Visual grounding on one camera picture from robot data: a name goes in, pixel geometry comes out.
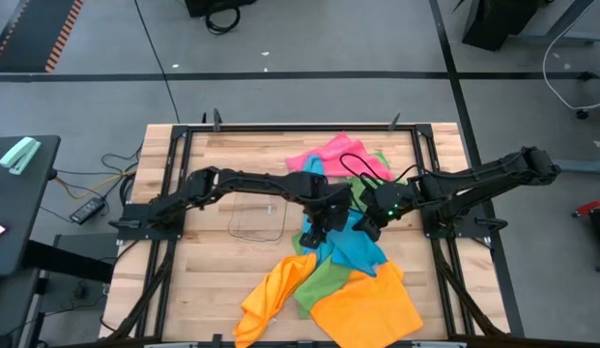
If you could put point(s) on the black frame clamp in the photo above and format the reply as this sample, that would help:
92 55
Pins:
393 123
216 118

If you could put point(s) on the clear plastic bin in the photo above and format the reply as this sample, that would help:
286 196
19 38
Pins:
256 217

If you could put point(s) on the grey table foot bar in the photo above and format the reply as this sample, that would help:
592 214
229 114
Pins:
584 166

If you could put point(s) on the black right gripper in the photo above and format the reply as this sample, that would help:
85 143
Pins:
389 203

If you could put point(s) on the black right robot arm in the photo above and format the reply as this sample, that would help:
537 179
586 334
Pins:
473 181

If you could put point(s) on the black mat with orange stripes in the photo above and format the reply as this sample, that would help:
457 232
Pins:
34 34

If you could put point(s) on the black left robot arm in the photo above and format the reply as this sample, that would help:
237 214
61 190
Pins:
261 182

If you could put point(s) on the black caster wheel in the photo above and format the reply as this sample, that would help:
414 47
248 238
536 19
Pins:
582 115

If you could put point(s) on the black metal table frame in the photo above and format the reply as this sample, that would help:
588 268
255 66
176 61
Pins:
280 128

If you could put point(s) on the black desk underframe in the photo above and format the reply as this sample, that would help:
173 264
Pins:
63 261

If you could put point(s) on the black power adapter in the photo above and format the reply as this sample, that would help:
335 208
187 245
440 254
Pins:
87 210

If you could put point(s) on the black desk base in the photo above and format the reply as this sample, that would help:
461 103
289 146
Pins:
493 24

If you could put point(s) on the black side desk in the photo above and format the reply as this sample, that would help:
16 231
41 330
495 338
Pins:
19 217

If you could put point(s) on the mint green stapler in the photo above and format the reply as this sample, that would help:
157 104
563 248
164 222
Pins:
19 154

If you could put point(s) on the pink microfiber towel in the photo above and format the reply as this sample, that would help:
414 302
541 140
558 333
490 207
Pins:
338 154

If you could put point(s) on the grey desk leg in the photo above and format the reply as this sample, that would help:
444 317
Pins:
560 38

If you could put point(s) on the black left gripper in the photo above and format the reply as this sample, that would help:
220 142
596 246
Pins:
331 210

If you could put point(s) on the orange microfiber towel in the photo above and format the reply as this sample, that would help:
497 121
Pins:
270 299
367 309

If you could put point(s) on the black equipment box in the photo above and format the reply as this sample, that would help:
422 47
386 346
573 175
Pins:
217 6

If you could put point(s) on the red and black chair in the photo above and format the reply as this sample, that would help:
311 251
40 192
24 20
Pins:
589 208

